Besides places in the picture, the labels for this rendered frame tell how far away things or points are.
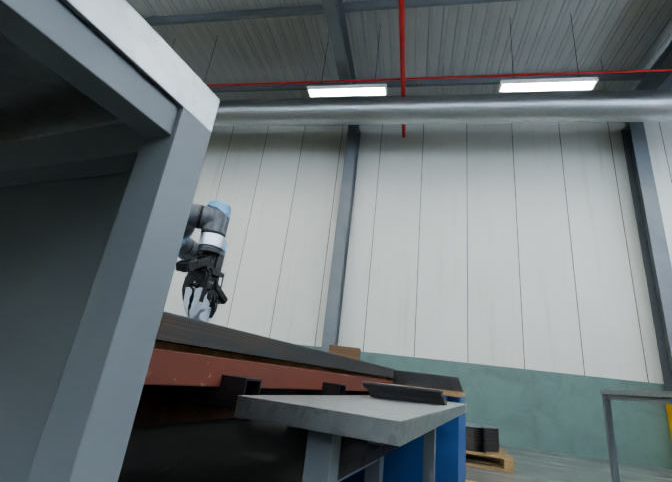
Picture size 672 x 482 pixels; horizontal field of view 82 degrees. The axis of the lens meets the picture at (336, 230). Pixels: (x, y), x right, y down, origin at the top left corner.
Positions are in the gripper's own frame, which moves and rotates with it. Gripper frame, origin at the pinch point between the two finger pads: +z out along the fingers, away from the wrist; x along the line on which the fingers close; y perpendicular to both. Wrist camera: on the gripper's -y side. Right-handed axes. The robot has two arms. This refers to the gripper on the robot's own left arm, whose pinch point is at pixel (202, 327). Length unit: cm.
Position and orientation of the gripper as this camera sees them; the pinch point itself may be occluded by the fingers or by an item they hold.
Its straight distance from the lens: 163.9
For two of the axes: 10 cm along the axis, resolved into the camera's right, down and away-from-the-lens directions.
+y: -3.6, -3.6, -8.6
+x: 9.3, -0.3, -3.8
